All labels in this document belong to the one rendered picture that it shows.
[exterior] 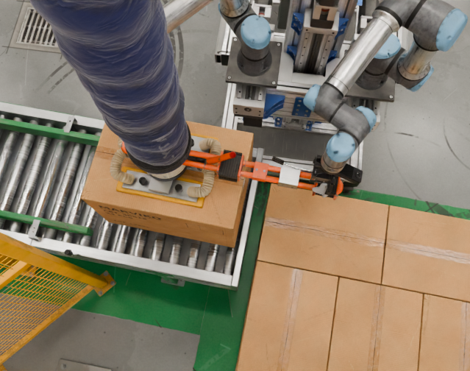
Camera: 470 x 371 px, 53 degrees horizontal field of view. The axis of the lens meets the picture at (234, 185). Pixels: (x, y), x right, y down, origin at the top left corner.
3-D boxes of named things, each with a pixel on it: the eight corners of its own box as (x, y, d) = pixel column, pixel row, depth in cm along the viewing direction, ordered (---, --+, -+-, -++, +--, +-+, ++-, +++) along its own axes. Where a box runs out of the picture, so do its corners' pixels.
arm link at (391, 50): (371, 43, 194) (381, 22, 181) (399, 61, 191) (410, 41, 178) (354, 63, 191) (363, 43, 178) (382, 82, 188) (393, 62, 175)
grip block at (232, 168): (216, 179, 171) (215, 173, 166) (222, 154, 174) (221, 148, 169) (238, 183, 171) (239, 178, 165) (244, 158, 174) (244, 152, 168)
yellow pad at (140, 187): (116, 191, 181) (112, 187, 176) (123, 167, 184) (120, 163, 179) (202, 208, 178) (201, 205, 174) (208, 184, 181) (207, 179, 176)
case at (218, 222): (107, 221, 218) (80, 198, 180) (131, 143, 230) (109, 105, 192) (234, 248, 214) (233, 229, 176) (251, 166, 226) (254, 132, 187)
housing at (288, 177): (276, 186, 170) (278, 182, 166) (280, 169, 172) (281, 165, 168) (296, 190, 170) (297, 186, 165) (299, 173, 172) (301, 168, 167)
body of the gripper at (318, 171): (312, 162, 161) (318, 149, 150) (337, 166, 160) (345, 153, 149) (309, 182, 159) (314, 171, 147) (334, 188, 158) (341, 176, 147)
